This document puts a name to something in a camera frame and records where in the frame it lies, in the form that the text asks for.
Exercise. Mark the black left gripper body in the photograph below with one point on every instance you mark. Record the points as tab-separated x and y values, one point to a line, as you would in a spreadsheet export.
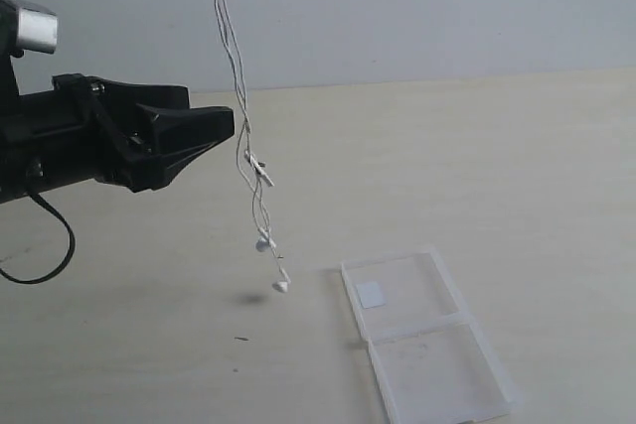
74	132

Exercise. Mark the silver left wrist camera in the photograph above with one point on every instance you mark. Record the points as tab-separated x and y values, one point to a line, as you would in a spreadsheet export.
27	26

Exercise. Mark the clear plastic storage case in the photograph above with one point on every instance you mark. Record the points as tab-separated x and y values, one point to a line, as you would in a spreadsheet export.
431	360

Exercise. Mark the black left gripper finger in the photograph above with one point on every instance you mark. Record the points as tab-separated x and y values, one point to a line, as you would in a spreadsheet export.
167	129
154	171

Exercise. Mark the white wired earphones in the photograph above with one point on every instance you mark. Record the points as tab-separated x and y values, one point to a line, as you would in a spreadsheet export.
252	171

